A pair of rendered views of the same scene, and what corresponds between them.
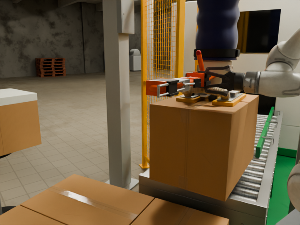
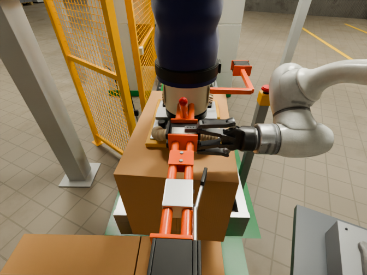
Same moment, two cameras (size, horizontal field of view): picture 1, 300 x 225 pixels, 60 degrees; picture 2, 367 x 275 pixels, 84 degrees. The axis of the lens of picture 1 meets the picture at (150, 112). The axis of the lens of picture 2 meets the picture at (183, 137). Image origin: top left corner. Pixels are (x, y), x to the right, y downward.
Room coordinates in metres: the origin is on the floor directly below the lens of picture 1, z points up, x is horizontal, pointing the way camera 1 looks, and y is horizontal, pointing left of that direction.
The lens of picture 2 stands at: (0.76, 0.00, 1.58)
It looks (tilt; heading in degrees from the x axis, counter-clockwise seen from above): 40 degrees down; 333
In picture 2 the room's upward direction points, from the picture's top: straight up
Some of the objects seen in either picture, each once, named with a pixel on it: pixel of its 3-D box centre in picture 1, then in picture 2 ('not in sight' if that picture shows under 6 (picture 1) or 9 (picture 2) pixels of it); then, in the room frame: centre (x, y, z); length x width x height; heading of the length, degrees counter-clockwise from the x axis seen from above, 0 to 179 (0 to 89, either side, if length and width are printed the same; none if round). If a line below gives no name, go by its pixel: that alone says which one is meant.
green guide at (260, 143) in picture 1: (271, 125); not in sight; (2.48, -1.20, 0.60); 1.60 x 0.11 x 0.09; 152
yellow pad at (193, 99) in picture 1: (196, 93); (164, 117); (1.44, -0.26, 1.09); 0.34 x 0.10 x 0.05; 150
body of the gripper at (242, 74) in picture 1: (233, 81); (237, 138); (1.09, -0.35, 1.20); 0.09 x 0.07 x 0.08; 62
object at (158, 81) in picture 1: (161, 87); (169, 266); (0.88, -0.04, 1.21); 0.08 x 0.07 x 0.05; 150
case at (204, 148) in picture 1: (207, 134); (183, 157); (1.39, -0.32, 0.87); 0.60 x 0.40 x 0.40; 148
